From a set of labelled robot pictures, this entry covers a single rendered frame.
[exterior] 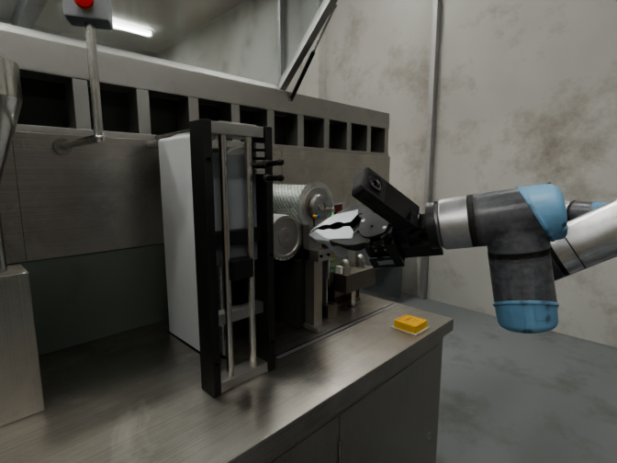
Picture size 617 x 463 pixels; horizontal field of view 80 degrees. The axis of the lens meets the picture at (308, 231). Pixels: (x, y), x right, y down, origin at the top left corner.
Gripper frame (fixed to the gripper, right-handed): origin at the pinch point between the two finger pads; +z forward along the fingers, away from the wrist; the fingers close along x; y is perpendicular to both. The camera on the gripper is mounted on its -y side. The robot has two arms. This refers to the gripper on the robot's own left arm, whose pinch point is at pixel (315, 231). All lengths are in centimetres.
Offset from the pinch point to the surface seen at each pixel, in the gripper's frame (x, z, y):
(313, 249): 20.4, 19.1, 28.3
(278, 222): 21.2, 24.5, 17.0
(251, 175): 12.9, 15.6, -5.3
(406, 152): 300, 60, 205
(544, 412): 44, -35, 218
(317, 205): 31.1, 17.6, 21.8
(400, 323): 12, 1, 55
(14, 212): 0, 69, -19
